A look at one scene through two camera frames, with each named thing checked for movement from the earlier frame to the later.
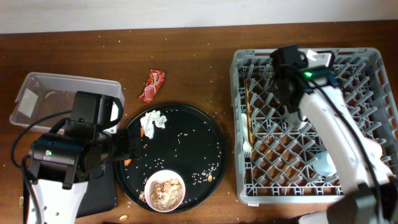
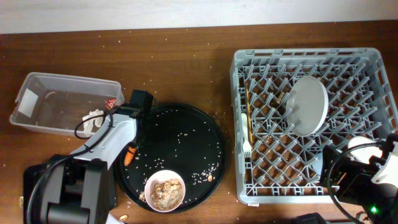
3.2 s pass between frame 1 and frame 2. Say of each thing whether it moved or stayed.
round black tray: stayed
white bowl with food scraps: stayed
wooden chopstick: stayed
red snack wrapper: moved
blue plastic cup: stayed
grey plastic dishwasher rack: stayed
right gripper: moved
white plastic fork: stayed
